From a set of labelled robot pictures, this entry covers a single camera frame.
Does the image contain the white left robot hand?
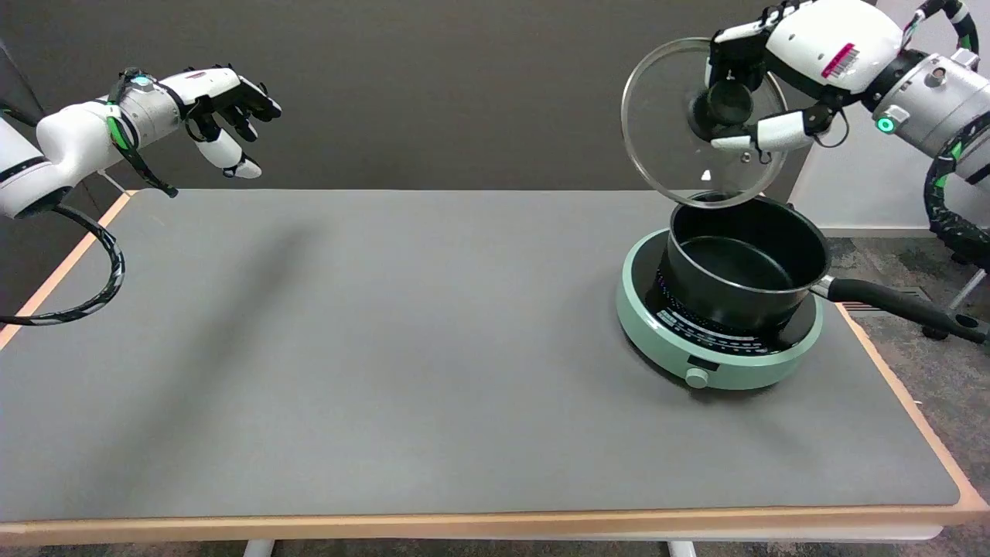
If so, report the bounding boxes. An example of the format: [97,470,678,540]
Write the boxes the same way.
[159,64,283,180]

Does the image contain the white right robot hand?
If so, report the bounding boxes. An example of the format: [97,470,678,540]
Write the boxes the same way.
[705,0,906,152]

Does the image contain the glass pot lid black knob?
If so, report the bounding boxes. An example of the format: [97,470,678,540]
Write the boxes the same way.
[621,37,790,210]

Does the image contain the grey chair leg with caster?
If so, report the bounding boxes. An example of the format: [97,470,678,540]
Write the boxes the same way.
[922,268,990,341]

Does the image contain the grey table mat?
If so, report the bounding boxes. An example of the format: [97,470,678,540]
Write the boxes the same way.
[0,190,960,523]

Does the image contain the green round induction cooker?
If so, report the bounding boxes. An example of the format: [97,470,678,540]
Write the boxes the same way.
[616,228,825,391]

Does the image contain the thin green black wrist cable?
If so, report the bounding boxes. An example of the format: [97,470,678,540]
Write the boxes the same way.
[107,68,180,199]

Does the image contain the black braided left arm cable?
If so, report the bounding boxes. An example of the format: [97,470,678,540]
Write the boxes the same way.
[0,203,126,326]

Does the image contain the black saucepan with long handle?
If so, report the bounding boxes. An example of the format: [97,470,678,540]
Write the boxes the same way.
[659,193,990,345]

